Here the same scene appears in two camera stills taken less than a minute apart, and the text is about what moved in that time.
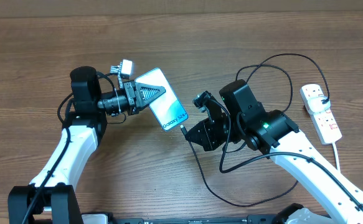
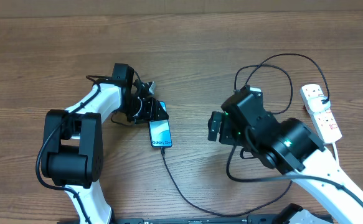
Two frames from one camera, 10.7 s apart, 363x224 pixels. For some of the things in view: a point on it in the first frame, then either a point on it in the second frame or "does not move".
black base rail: (257, 219) does not move
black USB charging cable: (249, 76) -> (284, 107)
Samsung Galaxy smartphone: (167, 108) -> (160, 132)
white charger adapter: (315, 104) does not move
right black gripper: (210, 141) -> (220, 122)
